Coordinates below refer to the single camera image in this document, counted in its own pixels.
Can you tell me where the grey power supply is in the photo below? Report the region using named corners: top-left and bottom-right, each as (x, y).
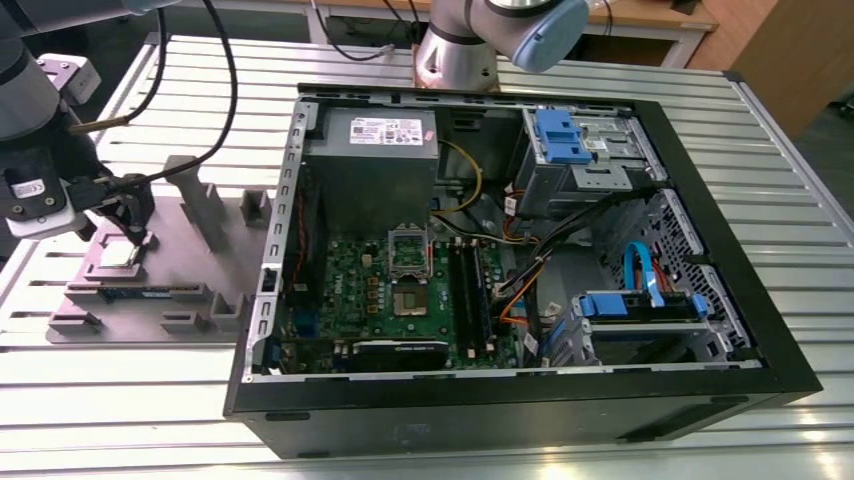
top-left (303, 105), bottom-right (443, 227)

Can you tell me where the grey parts rack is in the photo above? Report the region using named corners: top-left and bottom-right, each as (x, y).
top-left (45, 154), bottom-right (273, 345)

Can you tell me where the black RAM slot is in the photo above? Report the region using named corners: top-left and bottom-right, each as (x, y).
top-left (447, 236), bottom-right (469, 350)

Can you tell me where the blue drive bay latch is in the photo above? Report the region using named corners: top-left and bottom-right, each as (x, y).
top-left (536, 107), bottom-right (595, 165)

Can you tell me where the grey metal drive cage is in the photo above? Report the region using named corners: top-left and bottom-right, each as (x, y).
top-left (517, 103), bottom-right (670, 217)

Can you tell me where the black graphics card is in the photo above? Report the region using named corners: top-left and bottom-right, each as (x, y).
top-left (347, 338), bottom-right (452, 372)

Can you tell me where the black PC case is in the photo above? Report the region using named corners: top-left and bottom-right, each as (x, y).
top-left (221, 82), bottom-right (823, 459)

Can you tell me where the green RAM stick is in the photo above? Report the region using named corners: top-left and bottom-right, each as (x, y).
top-left (98, 285), bottom-right (176, 301)

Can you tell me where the silver CPU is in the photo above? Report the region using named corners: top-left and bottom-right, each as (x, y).
top-left (97, 243), bottom-right (145, 270)

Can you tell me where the orange wire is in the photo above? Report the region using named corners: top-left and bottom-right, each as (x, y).
top-left (497, 259), bottom-right (556, 327)

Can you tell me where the wooden cabinet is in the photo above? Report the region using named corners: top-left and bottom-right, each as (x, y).
top-left (686, 0), bottom-right (854, 144)

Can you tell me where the metal socket cover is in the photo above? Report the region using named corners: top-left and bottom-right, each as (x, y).
top-left (387, 222), bottom-right (435, 282)

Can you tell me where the green motherboard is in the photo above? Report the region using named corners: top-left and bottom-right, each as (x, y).
top-left (273, 227), bottom-right (535, 374)

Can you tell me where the wooden desk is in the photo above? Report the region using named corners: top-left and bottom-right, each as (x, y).
top-left (309, 0), bottom-right (722, 69)

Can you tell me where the blue flat wire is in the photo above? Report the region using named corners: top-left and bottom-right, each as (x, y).
top-left (623, 240), bottom-right (668, 309)

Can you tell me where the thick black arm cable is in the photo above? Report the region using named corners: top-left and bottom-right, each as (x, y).
top-left (98, 0), bottom-right (240, 192)

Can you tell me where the red black twisted wire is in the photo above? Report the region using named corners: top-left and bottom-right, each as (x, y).
top-left (296, 172), bottom-right (315, 281)

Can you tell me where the hard disk in blue carrier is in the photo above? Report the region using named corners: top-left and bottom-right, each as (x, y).
top-left (576, 292), bottom-right (710, 322)

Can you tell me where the black sleeved cable bundle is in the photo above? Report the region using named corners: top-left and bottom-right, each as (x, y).
top-left (496, 188), bottom-right (668, 301)

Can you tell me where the grey metal disk bay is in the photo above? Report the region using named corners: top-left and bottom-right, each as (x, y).
top-left (569, 292), bottom-right (752, 367)

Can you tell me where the cable with clear plug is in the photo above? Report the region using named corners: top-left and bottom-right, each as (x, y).
top-left (329, 0), bottom-right (419, 62)

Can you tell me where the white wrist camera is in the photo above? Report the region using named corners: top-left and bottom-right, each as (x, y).
top-left (2, 164), bottom-right (80, 241)

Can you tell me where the yellow wire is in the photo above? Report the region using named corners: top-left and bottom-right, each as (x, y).
top-left (429, 138), bottom-right (485, 217)

